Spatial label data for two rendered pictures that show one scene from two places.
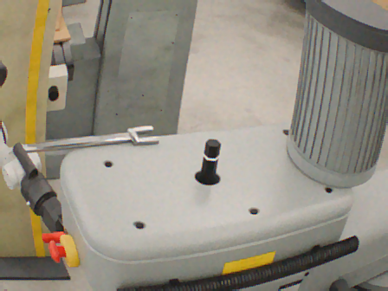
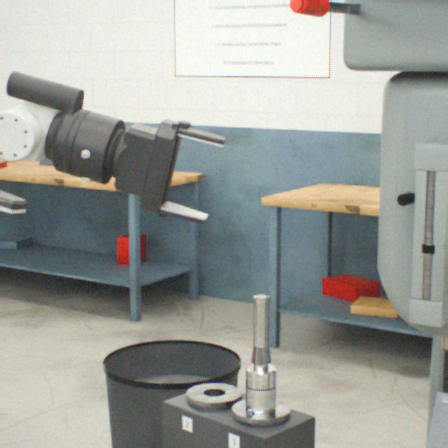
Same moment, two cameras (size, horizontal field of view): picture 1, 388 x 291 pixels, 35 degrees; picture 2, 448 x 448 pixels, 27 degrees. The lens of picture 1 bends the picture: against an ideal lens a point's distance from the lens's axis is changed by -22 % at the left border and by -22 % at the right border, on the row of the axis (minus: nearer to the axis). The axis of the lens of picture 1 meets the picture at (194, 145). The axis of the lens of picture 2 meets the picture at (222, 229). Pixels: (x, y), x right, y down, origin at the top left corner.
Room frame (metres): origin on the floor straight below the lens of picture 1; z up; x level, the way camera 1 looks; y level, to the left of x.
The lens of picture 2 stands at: (0.05, 0.82, 1.64)
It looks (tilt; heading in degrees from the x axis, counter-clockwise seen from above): 10 degrees down; 330
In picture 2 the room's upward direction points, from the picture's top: straight up
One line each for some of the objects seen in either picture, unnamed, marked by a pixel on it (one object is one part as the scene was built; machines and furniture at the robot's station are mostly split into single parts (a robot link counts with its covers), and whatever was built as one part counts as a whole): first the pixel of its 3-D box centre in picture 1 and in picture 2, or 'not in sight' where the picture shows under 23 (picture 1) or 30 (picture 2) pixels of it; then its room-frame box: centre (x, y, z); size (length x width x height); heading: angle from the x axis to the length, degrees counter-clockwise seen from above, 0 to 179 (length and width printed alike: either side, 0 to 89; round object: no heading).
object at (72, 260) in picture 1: (69, 251); not in sight; (0.79, 0.18, 1.76); 0.06 x 0.02 x 0.06; 27
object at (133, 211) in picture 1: (209, 216); not in sight; (0.90, -0.04, 1.81); 0.47 x 0.26 x 0.16; 117
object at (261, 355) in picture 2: not in sight; (261, 332); (1.20, 0.08, 1.24); 0.03 x 0.03 x 0.11
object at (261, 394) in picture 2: not in sight; (260, 391); (1.20, 0.08, 1.14); 0.05 x 0.05 x 0.06
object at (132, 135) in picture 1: (84, 141); not in sight; (0.93, 0.17, 1.89); 0.24 x 0.04 x 0.01; 115
